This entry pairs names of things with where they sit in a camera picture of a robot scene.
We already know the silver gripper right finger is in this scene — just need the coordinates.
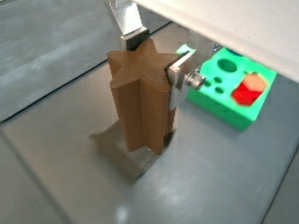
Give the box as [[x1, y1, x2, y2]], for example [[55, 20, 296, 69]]
[[167, 31, 221, 110]]

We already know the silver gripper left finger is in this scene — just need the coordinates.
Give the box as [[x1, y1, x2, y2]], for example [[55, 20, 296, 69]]
[[105, 0, 149, 51]]

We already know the brown star prism block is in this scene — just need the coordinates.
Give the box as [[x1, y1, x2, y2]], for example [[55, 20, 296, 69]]
[[107, 38, 179, 155]]

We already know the green shape sorter board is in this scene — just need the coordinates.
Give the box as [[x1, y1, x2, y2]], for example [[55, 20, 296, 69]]
[[187, 47, 276, 130]]

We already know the red hexagonal prism block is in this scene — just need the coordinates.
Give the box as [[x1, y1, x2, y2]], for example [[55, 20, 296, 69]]
[[231, 73, 267, 106]]

